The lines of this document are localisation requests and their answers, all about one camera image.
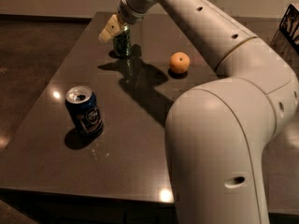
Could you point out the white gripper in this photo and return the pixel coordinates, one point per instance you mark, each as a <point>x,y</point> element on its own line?
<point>130,12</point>

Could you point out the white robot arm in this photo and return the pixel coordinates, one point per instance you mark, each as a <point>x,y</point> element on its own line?
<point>215,133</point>

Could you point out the orange fruit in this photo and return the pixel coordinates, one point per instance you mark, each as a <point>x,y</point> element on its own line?
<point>179,63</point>

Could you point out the black wire basket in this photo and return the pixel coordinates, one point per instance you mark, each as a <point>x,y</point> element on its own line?
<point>289,25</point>

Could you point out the green soda can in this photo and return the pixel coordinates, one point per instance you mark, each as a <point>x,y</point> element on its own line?
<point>122,43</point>

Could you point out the blue soda can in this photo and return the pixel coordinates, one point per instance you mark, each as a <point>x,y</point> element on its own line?
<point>82,107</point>

